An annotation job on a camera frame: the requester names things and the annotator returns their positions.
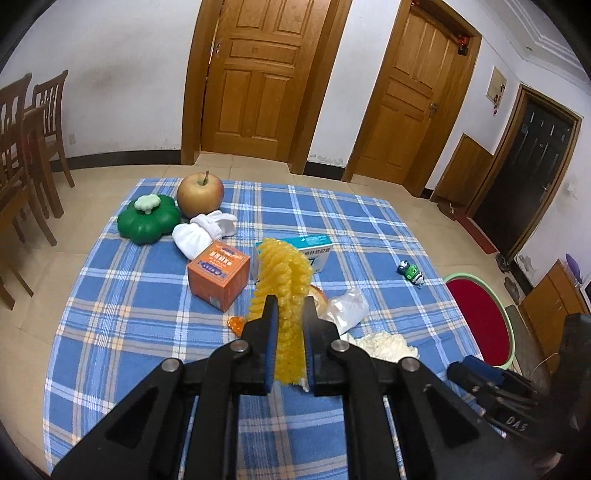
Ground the wall meter box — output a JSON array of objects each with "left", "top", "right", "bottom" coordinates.
[{"left": 486, "top": 66, "right": 508, "bottom": 117}]

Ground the crumpled white tissue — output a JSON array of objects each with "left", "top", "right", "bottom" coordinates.
[{"left": 348, "top": 330, "right": 419, "bottom": 363}]

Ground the blue checkered tablecloth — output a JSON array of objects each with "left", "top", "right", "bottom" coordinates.
[{"left": 44, "top": 178, "right": 509, "bottom": 476}]

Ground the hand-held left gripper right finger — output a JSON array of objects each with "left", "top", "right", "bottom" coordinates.
[{"left": 300, "top": 295, "right": 539, "bottom": 480}]

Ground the wooden cabinet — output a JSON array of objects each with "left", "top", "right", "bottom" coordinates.
[{"left": 519, "top": 258, "right": 591, "bottom": 372}]

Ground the blue and white medicine box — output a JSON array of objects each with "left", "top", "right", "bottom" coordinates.
[{"left": 252, "top": 234, "right": 334, "bottom": 283}]

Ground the green pumpkin-shaped toy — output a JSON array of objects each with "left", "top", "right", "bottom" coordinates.
[{"left": 117, "top": 195, "right": 181, "bottom": 244}]

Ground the orange rice cracker packet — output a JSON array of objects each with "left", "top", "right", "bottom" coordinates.
[{"left": 226, "top": 284, "right": 329, "bottom": 336}]

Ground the orange cardboard box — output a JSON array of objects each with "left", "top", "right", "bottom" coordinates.
[{"left": 187, "top": 240, "right": 251, "bottom": 311}]

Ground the black entrance door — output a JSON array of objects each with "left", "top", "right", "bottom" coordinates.
[{"left": 466, "top": 84, "right": 583, "bottom": 260}]

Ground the wooden wall panel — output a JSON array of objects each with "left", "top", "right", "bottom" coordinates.
[{"left": 434, "top": 134, "right": 497, "bottom": 209}]

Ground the apple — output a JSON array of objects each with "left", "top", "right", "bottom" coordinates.
[{"left": 177, "top": 171, "right": 225, "bottom": 219}]

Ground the clear bag of white powder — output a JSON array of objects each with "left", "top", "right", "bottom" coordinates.
[{"left": 320, "top": 286, "right": 370, "bottom": 335}]

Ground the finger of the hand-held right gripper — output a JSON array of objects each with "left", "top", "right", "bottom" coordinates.
[
  {"left": 447, "top": 362, "right": 513, "bottom": 416},
  {"left": 462, "top": 355, "right": 539, "bottom": 394}
]

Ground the red stool with green rim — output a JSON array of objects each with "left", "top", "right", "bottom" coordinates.
[{"left": 443, "top": 272, "right": 515, "bottom": 370}]

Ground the white sock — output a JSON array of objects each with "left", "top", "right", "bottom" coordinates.
[
  {"left": 172, "top": 219, "right": 223, "bottom": 259},
  {"left": 191, "top": 210, "right": 238, "bottom": 241}
]

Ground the panelled wooden door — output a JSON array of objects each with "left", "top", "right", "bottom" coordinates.
[{"left": 185, "top": 0, "right": 352, "bottom": 175}]

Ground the small green toy car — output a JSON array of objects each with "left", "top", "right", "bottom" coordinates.
[{"left": 398, "top": 260, "right": 426, "bottom": 289}]

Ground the wooden chair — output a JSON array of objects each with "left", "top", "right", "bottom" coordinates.
[
  {"left": 33, "top": 70, "right": 76, "bottom": 188},
  {"left": 0, "top": 185, "right": 35, "bottom": 311},
  {"left": 0, "top": 74, "right": 65, "bottom": 246}
]

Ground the red doormat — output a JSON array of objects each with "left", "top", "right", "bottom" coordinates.
[{"left": 455, "top": 213, "right": 499, "bottom": 254}]

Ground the wooden door with red ornament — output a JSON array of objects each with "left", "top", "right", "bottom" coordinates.
[{"left": 345, "top": 0, "right": 483, "bottom": 198}]

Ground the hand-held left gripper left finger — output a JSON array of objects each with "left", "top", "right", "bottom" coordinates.
[{"left": 51, "top": 295, "right": 280, "bottom": 480}]

